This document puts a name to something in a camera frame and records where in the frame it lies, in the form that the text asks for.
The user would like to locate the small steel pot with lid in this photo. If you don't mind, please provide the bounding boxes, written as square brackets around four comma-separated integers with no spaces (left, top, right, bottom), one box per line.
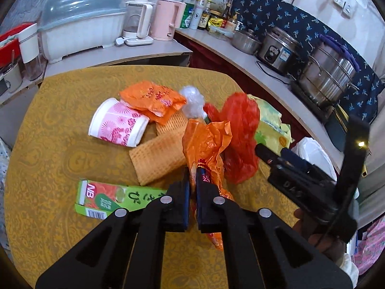
[231,29,262,55]

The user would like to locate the large steel steamer pot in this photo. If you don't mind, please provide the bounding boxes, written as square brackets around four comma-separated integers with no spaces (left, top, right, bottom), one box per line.
[298,34,360,108]

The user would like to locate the yellow patterned tablecloth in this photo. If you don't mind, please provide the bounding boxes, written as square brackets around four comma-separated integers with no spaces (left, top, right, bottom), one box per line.
[4,65,301,289]

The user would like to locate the green carton box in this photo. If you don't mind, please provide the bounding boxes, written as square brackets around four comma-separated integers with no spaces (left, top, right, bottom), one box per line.
[74,179,169,220]

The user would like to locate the person's right hand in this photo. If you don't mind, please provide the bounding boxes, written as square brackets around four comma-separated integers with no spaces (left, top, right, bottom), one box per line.
[293,207,347,264]

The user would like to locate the steel rice cooker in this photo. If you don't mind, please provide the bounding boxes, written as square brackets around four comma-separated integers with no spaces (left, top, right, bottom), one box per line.
[256,27,303,76]

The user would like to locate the purple cloth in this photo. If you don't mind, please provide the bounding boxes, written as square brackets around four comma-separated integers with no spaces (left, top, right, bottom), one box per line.
[319,34,366,73]

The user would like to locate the black power cable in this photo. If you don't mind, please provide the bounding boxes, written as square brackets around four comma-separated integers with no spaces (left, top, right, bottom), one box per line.
[256,60,293,85]

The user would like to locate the orange plastic bag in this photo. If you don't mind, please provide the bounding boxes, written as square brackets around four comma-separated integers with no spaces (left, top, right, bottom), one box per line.
[182,120,234,251]

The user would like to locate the pink flowered paper cup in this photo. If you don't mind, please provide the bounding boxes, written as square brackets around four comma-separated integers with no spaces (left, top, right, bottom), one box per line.
[88,98,150,148]

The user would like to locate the yellow green wrapper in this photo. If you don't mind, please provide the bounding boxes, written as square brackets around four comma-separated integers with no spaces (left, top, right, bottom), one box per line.
[247,94,294,153]

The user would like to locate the white wall socket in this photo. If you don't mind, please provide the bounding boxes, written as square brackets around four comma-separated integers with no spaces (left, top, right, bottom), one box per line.
[334,0,354,18]

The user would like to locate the trash bin with white bag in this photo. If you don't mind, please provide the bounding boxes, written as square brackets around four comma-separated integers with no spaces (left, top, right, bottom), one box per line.
[290,137,338,182]

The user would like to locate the pink electric kettle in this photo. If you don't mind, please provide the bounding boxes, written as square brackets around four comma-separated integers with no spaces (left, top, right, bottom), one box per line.
[149,0,187,41]

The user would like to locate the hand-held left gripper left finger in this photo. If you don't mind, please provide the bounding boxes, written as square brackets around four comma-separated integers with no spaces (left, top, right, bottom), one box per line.
[35,169,191,289]

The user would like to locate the dark sauce bottle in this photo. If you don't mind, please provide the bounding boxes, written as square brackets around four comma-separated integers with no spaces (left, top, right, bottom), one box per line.
[197,2,213,31]

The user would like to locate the white dish rack with lid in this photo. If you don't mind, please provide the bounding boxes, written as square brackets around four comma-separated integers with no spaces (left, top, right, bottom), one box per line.
[37,0,128,64]

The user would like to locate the orange foam net sleeve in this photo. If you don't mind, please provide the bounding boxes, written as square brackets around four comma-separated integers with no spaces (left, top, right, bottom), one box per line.
[156,111,189,137]

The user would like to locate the green canister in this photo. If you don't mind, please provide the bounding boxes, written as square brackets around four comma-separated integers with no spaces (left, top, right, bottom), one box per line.
[180,2,196,29]

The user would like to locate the orange wrapper with red print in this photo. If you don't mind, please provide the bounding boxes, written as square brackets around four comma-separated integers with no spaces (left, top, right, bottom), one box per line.
[119,80,187,126]

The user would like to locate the clear plastic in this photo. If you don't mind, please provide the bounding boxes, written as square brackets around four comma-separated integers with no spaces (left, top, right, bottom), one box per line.
[179,85,207,118]

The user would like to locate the tan waffle cloth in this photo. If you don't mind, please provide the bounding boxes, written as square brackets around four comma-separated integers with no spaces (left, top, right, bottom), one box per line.
[129,132,189,186]

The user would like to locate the red plastic bag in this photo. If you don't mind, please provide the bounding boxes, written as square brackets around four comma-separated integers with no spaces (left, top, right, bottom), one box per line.
[205,93,261,185]

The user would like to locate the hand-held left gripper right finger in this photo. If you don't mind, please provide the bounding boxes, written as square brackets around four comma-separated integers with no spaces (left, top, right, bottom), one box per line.
[195,167,352,289]

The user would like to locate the white mug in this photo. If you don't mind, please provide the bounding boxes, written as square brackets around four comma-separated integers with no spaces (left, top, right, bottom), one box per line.
[0,63,24,93]

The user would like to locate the white canister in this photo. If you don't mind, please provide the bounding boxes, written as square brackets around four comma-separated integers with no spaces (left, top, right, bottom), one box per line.
[18,23,44,81]

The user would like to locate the clear plastic food container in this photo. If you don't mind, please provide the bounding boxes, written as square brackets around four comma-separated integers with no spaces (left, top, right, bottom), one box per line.
[209,24,236,40]

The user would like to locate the white glass kettle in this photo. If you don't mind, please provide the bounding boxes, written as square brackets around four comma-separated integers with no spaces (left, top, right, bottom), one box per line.
[122,0,156,46]

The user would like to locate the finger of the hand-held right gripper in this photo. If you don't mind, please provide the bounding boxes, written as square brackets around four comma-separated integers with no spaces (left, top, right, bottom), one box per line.
[281,148,314,173]
[255,143,290,170]

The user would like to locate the white wooden counter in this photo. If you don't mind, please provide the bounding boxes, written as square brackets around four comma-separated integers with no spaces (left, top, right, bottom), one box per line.
[174,27,345,175]

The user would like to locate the red box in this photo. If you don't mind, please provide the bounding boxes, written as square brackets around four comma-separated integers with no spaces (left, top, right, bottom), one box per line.
[0,22,38,67]

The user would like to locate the white label bottle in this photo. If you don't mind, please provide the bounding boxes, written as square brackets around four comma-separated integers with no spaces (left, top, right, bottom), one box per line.
[189,4,205,31]

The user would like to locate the navy printed cloth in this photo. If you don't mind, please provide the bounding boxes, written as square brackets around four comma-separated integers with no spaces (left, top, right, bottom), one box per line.
[231,0,385,121]

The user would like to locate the white carton box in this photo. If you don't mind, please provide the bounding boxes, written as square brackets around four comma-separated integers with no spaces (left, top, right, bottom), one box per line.
[209,0,228,12]

